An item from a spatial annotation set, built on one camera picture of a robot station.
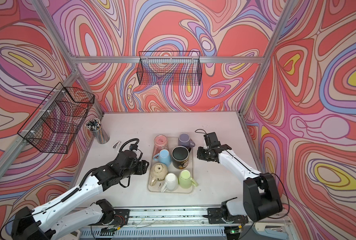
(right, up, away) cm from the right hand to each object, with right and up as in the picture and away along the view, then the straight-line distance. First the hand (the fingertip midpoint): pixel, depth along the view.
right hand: (200, 157), depth 88 cm
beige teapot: (-24, -6, -8) cm, 26 cm away
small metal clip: (-55, +6, +10) cm, 56 cm away
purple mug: (-10, +10, +6) cm, 15 cm away
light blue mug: (-22, +2, -4) cm, 22 cm away
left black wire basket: (-78, +20, -10) cm, 81 cm away
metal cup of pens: (-65, +19, +2) cm, 68 cm away
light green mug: (-10, -9, -12) cm, 18 cm away
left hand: (-30, -1, -8) cm, 31 cm away
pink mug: (-24, +9, +1) cm, 26 cm away
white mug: (-17, -10, -12) cm, 23 cm away
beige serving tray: (-6, -3, +5) cm, 8 cm away
